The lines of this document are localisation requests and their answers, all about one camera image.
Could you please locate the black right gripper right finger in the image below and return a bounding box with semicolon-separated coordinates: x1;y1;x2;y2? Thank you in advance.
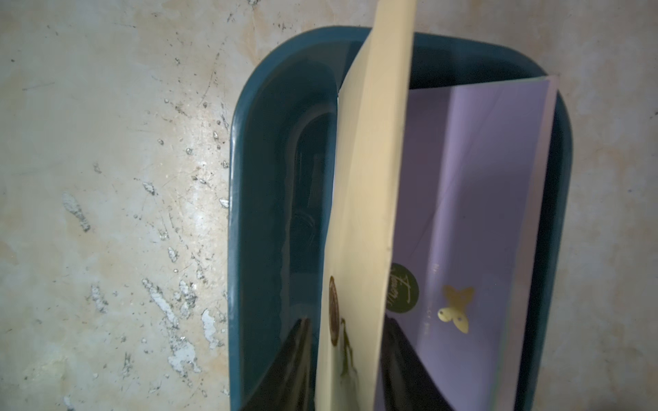
380;316;453;411

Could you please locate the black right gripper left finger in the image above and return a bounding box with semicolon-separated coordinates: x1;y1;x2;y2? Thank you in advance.
241;318;312;411

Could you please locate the lavender envelope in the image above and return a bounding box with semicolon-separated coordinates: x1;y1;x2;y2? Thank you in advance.
387;76;557;410

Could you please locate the cream yellow envelope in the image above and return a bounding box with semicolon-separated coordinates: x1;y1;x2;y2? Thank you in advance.
315;1;416;410

